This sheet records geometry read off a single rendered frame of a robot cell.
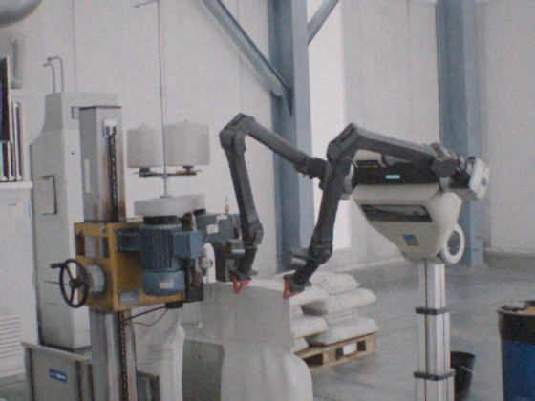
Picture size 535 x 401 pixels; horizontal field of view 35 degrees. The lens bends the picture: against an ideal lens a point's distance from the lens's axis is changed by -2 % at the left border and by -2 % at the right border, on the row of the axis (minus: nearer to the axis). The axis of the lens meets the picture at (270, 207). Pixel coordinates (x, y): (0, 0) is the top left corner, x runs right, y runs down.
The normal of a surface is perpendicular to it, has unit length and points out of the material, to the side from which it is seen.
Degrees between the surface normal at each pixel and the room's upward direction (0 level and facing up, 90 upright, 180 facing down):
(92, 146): 90
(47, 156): 90
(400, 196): 40
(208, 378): 90
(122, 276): 90
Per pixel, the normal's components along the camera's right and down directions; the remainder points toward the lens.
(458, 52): -0.71, 0.07
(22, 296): 0.71, 0.01
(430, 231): -0.51, 0.69
